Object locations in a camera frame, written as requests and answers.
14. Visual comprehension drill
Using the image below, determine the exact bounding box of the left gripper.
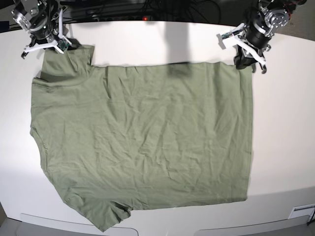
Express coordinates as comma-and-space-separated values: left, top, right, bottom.
217, 23, 267, 74

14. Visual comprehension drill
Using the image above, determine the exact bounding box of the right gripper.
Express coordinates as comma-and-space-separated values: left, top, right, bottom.
20, 7, 81, 59

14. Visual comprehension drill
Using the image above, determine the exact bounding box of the green T-shirt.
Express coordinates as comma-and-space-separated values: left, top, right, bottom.
31, 45, 253, 231

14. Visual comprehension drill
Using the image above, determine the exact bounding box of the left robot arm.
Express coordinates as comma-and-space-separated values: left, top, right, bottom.
218, 0, 306, 74

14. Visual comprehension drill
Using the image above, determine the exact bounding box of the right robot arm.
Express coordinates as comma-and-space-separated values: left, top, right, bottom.
11, 0, 80, 59

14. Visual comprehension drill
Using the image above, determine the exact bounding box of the black power strip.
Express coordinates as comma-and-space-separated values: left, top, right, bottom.
99, 15, 152, 22

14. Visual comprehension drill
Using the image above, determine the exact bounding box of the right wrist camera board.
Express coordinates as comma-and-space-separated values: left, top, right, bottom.
57, 38, 72, 54

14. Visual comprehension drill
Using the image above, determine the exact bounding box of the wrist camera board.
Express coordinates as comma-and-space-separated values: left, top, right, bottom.
57, 38, 72, 54
220, 31, 234, 40

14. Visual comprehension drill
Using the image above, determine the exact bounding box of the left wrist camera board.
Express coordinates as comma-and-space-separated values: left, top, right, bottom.
220, 31, 234, 40

